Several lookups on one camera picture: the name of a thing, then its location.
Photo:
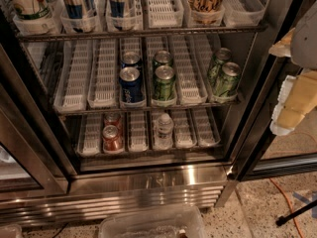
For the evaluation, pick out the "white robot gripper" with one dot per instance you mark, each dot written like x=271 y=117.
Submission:
x=305 y=44

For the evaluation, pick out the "white green 7up can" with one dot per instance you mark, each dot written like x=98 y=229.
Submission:
x=31 y=9

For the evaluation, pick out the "right front green can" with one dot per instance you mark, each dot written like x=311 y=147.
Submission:
x=227 y=80

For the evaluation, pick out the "right rear green can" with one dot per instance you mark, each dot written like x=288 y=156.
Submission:
x=222 y=56

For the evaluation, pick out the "front green soda can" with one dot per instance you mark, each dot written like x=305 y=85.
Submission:
x=164 y=83

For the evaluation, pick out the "green soda can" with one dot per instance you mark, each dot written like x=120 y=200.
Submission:
x=162 y=58
x=164 y=83

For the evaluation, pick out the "rear green soda can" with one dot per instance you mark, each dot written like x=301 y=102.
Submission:
x=162 y=58

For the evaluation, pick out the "front blue pepsi can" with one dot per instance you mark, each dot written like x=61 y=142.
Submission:
x=131 y=84

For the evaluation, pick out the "blue pepsi can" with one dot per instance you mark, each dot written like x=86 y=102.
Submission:
x=131 y=84
x=131 y=59

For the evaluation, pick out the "rear blue pepsi can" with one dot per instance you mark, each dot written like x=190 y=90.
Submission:
x=131 y=59

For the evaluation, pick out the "rear red soda can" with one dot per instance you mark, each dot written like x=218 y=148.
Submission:
x=113 y=119

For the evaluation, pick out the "red soda can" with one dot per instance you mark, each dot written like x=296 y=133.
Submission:
x=112 y=139
x=113 y=119

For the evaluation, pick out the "front red soda can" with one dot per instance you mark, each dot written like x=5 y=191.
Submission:
x=112 y=139

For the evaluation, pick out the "clear water bottle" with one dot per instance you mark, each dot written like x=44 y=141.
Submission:
x=163 y=132

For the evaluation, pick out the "black stand leg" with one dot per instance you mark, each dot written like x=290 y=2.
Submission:
x=283 y=219

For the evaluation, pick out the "clear plastic bin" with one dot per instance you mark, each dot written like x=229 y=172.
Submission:
x=160 y=222

